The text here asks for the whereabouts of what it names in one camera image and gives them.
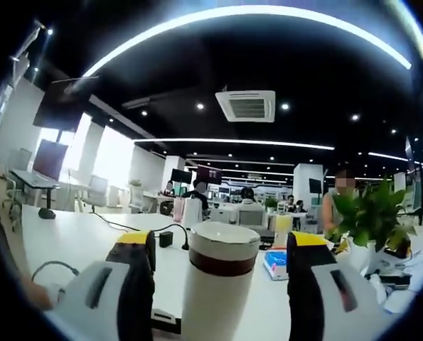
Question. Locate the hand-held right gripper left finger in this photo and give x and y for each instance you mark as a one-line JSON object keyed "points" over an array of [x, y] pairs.
{"points": [[136, 291]]}

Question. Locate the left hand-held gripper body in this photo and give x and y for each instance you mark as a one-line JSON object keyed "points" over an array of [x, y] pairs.
{"points": [[63, 295]]}

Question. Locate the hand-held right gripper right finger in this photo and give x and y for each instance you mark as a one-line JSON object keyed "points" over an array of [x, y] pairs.
{"points": [[301, 291]]}

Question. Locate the white water cup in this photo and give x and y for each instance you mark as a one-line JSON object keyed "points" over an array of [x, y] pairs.
{"points": [[218, 309]]}

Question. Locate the white brown cup lid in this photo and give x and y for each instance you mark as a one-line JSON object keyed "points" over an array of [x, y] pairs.
{"points": [[222, 263]]}

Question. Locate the pale yellow drink cup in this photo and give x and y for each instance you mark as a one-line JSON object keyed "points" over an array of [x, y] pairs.
{"points": [[283, 229]]}

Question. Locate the pink cup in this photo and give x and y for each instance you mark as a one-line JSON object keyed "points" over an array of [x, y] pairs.
{"points": [[179, 211]]}

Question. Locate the blue tissue pack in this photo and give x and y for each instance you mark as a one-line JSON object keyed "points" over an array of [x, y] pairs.
{"points": [[275, 264]]}

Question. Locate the black power adapter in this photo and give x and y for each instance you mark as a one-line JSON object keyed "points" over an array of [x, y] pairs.
{"points": [[166, 239]]}

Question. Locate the white table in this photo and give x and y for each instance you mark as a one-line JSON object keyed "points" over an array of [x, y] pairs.
{"points": [[90, 241]]}

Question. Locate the yellow packet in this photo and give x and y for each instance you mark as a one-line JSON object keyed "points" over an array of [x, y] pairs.
{"points": [[344, 245]]}

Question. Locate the white plant wrapping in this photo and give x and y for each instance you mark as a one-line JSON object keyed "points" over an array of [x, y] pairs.
{"points": [[360, 255]]}

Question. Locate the black computer mouse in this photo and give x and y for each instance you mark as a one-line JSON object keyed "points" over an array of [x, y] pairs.
{"points": [[46, 214]]}

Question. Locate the grey office chair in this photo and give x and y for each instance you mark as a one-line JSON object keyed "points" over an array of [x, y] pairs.
{"points": [[252, 217], [98, 184]]}

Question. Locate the small black box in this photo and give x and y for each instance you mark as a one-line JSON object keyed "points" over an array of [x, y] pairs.
{"points": [[394, 280]]}

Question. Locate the small potted plant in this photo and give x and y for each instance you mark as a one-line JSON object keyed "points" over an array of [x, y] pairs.
{"points": [[271, 203]]}

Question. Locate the white office chair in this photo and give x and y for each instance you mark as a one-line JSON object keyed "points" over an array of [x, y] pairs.
{"points": [[137, 195]]}

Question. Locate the white box appliance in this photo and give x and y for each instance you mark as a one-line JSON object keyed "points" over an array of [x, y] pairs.
{"points": [[193, 213]]}

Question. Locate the black laptop stand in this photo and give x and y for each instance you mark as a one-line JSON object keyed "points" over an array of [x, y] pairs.
{"points": [[50, 199]]}

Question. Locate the green leafy plant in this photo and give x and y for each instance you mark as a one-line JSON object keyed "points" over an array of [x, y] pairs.
{"points": [[371, 213]]}

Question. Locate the black pillar monitor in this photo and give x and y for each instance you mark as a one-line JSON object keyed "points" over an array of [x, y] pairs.
{"points": [[314, 185]]}

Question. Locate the small green plant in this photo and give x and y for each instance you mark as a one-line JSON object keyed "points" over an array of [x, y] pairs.
{"points": [[135, 183]]}

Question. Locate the laptop with maroon screen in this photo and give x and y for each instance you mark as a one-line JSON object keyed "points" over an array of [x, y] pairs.
{"points": [[51, 160]]}

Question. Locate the curved ceiling light strip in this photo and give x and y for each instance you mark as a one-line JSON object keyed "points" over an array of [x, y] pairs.
{"points": [[232, 141], [268, 9]]}

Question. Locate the hanging black television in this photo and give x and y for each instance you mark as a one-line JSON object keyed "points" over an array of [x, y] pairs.
{"points": [[58, 110]]}

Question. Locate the ceiling air conditioner vent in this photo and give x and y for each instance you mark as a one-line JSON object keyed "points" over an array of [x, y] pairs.
{"points": [[245, 106]]}

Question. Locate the white shelf rack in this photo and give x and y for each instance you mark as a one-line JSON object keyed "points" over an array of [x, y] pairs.
{"points": [[22, 53]]}

